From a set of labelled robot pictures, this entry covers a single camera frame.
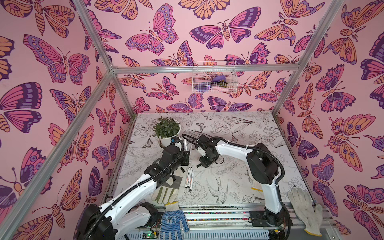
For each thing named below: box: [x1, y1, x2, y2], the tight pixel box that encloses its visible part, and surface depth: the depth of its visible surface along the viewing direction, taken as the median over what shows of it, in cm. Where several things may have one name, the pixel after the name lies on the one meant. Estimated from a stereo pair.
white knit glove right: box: [287, 188, 323, 237], surface depth 77 cm
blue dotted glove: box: [160, 201, 190, 240], surface depth 74 cm
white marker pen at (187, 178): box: [184, 167, 190, 189], surface depth 89 cm
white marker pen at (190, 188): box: [189, 169, 194, 191], surface depth 87 cm
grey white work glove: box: [151, 175, 183, 204], surface depth 84 cm
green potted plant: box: [153, 116, 180, 139], surface depth 91 cm
